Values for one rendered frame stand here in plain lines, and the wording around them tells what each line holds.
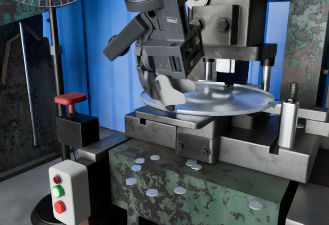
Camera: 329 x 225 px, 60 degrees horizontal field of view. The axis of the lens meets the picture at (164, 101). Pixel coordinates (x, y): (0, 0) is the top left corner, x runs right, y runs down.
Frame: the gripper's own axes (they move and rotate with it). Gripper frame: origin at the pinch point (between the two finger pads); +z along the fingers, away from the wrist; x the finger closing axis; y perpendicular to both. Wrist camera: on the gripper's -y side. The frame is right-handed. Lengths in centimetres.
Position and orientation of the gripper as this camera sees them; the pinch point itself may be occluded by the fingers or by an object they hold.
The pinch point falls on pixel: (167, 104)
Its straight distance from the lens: 51.6
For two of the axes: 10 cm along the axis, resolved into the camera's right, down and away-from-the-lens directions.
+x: 4.7, -6.1, 6.4
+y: 8.6, 1.3, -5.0
